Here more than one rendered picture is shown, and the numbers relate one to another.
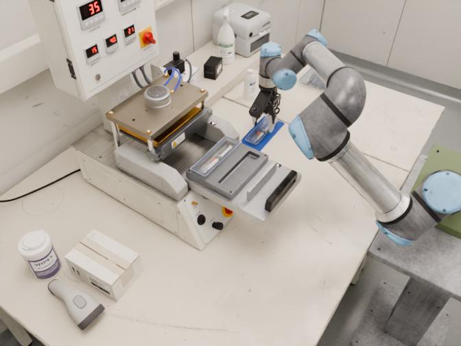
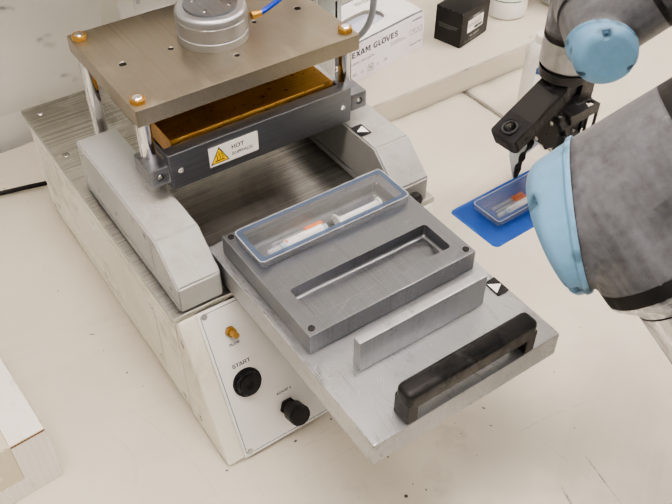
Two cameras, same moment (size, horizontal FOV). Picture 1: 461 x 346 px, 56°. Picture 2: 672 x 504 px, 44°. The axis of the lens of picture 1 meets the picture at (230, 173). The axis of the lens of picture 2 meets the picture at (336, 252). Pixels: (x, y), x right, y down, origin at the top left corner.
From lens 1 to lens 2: 0.53 m
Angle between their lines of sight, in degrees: 15
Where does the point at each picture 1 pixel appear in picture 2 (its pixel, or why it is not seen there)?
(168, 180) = (162, 250)
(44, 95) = not seen: outside the picture
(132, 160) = (104, 173)
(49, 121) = (23, 56)
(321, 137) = (623, 227)
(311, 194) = (604, 399)
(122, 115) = (103, 48)
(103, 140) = not seen: hidden behind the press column
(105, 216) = (53, 304)
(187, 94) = (299, 31)
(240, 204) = (329, 374)
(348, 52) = not seen: outside the picture
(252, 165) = (413, 269)
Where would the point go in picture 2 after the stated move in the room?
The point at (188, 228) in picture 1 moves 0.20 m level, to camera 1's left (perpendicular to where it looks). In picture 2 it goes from (203, 397) to (47, 346)
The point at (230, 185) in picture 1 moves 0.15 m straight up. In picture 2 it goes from (325, 309) to (323, 187)
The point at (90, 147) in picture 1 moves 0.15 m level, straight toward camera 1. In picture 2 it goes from (58, 126) to (33, 199)
